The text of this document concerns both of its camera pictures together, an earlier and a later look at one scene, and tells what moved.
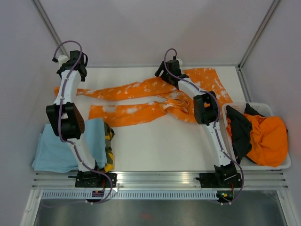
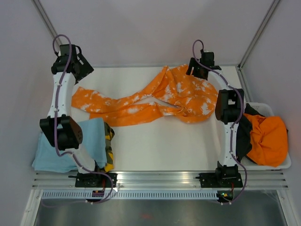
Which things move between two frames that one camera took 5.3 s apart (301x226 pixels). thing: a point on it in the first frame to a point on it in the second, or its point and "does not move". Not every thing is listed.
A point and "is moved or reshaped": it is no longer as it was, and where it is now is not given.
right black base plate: x=220 y=180 does not move
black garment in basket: x=240 y=128 does not move
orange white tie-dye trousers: x=170 y=100 is moved or reshaped
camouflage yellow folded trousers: x=109 y=134 does not move
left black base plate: x=96 y=180 does not move
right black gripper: x=162 y=67 to x=194 y=62
